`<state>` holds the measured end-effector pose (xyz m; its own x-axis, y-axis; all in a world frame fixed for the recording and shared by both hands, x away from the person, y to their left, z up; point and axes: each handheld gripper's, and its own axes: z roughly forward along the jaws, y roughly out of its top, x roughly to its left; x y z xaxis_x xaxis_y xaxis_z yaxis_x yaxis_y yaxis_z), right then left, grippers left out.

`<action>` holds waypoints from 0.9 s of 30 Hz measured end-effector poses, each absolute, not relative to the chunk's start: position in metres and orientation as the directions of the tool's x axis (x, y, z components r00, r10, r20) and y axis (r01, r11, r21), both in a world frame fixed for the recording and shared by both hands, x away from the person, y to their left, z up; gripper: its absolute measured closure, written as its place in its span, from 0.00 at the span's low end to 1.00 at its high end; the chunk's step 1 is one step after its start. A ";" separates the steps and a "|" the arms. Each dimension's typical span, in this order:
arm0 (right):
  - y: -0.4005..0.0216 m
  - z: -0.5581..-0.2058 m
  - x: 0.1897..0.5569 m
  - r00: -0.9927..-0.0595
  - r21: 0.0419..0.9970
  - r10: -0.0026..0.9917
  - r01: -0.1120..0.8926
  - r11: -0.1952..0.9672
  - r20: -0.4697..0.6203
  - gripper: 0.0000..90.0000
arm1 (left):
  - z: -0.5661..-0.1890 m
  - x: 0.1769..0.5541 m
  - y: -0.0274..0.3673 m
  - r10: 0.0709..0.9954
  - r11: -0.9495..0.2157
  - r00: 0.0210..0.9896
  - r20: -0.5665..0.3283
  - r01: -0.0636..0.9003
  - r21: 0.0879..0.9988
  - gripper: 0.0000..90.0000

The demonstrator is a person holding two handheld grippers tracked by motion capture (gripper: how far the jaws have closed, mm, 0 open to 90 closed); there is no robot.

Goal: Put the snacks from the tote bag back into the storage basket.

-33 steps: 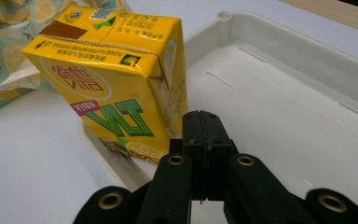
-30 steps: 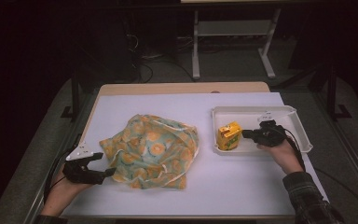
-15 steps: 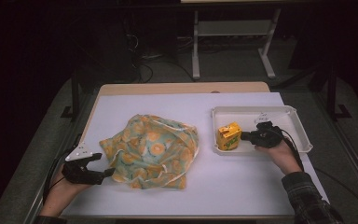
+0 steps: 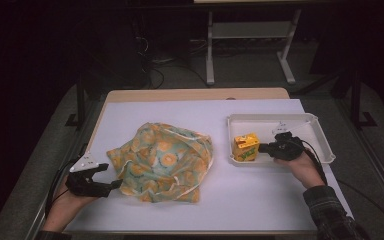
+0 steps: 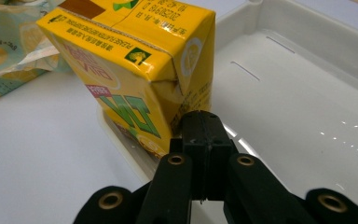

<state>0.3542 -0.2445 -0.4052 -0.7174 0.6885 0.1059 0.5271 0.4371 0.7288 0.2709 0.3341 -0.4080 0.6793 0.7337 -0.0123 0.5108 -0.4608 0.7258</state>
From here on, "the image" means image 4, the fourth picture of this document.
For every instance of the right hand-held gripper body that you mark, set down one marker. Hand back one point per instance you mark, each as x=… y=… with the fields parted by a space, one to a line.
x=286 y=148

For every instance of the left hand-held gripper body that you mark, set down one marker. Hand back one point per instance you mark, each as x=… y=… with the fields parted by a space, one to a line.
x=86 y=181

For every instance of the yellow juice box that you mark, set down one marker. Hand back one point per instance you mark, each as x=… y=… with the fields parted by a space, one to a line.
x=245 y=148

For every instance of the white plastic tray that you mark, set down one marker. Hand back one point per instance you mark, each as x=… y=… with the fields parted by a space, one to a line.
x=263 y=125

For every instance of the orange flower patterned cloth bag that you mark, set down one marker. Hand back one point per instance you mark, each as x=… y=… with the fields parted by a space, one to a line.
x=160 y=156

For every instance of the person's left hand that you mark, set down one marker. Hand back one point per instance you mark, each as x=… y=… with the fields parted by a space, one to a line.
x=71 y=203

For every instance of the person's right hand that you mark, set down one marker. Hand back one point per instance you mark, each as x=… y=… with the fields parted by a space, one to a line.
x=305 y=170

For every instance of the black metal stand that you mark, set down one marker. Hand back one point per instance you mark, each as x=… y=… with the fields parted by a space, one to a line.
x=80 y=103
x=356 y=100

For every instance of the white table mat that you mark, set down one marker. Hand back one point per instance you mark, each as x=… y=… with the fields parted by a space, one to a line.
x=180 y=113

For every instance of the white metal stand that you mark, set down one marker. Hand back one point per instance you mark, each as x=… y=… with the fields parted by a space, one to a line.
x=210 y=50

